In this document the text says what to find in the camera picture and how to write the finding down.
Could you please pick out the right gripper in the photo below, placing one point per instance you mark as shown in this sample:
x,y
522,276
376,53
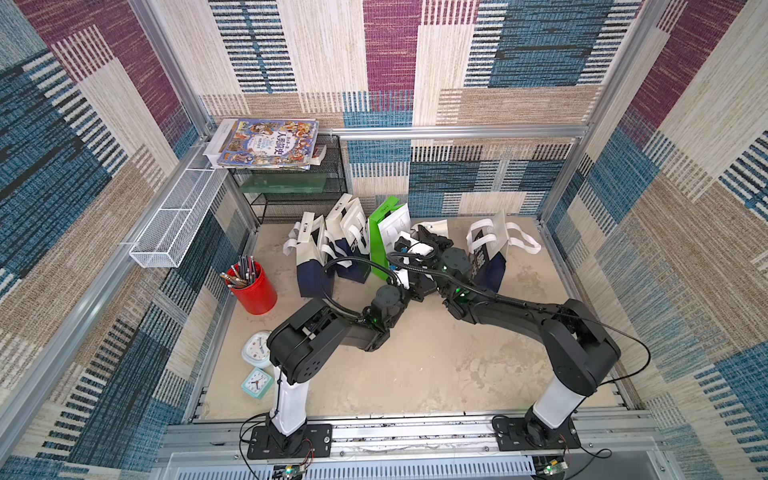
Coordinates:
x,y
433,243

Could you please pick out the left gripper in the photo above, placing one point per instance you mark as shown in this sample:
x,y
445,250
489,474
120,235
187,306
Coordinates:
x,y
415,286

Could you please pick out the navy white takeout bag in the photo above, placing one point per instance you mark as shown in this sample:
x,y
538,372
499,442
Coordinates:
x,y
403,244
313,248
488,241
346,231

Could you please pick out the green white takeout bag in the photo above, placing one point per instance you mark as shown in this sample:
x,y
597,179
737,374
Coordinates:
x,y
385,225

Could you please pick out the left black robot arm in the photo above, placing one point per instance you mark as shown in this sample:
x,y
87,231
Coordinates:
x,y
301,345

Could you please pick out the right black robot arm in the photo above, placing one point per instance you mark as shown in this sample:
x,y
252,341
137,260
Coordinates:
x,y
580,348

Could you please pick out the red plastic cup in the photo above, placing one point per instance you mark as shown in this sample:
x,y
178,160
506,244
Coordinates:
x,y
259,298

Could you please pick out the round mint alarm clock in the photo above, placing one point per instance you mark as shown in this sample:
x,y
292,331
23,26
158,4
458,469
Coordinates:
x,y
255,351

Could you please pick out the pencils in red cup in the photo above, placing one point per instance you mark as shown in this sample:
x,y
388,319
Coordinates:
x,y
244,273

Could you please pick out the green tray on shelf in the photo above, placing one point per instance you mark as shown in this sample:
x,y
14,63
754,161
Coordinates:
x,y
283,183

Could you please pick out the square mint alarm clock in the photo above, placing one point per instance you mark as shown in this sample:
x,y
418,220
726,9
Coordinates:
x,y
257,383

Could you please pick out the colourful picture book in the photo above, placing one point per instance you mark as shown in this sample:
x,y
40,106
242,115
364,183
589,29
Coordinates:
x,y
266,144

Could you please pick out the black wire mesh shelf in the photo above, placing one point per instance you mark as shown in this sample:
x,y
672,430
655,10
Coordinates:
x,y
282,208

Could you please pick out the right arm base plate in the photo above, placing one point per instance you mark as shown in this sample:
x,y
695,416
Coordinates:
x,y
529,433

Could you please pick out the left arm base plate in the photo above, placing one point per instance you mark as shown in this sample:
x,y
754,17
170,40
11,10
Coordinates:
x,y
267,443

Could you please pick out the white wire basket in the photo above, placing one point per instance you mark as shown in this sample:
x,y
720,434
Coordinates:
x,y
164,242

